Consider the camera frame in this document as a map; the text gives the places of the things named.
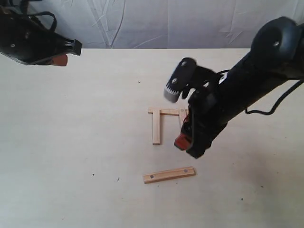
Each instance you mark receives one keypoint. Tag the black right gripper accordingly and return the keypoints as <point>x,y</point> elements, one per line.
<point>198,130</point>

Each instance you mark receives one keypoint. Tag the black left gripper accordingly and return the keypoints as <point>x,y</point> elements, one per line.
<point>31,38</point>

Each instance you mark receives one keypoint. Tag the wood strip with two magnets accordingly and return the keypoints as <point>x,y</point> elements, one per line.
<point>169,175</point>

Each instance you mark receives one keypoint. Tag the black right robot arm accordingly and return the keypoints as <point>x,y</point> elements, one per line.
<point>275,57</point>

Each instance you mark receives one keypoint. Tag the long horizontal wood strip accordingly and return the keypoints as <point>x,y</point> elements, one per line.
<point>163,111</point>

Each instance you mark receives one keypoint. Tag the wood strip at edge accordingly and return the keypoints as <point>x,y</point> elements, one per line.
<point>156,126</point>

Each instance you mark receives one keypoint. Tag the white backdrop cloth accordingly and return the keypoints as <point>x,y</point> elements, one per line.
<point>165,23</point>

